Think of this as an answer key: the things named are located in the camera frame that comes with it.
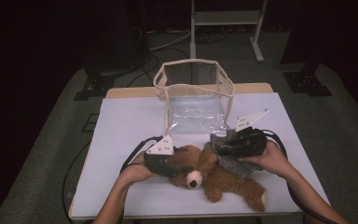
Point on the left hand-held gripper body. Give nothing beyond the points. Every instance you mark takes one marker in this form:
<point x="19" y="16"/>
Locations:
<point x="160" y="161"/>

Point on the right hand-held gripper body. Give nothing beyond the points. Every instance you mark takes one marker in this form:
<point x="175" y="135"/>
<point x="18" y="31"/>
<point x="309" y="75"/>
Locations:
<point x="248" y="143"/>

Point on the grey knitted toy sweater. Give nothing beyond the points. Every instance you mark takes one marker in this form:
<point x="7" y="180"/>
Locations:
<point x="236" y="166"/>

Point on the brown teddy bear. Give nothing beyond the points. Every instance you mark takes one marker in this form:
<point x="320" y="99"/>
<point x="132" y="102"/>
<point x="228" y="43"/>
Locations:
<point x="223" y="183"/>

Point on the person's right hand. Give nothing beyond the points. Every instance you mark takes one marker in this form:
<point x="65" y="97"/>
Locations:
<point x="270" y="158"/>

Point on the person's left hand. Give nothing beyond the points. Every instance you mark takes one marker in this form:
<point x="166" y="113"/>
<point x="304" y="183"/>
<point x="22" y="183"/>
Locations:
<point x="133" y="172"/>

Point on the clear plastic bag beige trim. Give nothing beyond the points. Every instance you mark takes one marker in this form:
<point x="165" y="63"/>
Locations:
<point x="195" y="105"/>

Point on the wooden table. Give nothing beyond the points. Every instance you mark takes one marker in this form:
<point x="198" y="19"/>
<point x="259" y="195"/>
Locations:
<point x="130" y="91"/>

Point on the dark floor outlet plate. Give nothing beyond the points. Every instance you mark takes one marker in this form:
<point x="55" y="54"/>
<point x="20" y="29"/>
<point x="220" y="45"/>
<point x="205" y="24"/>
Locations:
<point x="90" y="123"/>

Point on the black stand base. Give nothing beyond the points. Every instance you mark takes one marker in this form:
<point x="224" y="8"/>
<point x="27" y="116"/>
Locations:
<point x="96" y="85"/>
<point x="306" y="82"/>

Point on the white metal stand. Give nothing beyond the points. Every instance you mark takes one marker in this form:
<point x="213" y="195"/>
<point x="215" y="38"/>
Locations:
<point x="227" y="17"/>

